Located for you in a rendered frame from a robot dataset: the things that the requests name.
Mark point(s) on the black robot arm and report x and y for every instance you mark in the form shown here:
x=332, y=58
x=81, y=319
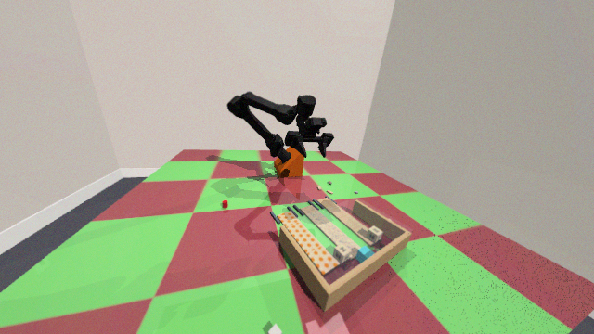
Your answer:
x=239, y=106

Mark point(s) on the beige strip with orange polka dots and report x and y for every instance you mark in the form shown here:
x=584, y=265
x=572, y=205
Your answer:
x=286, y=216

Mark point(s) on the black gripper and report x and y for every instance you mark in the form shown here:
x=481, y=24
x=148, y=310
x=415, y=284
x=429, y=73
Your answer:
x=295, y=140

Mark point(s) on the small white cube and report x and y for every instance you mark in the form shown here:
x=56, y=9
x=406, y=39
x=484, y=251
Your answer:
x=274, y=330

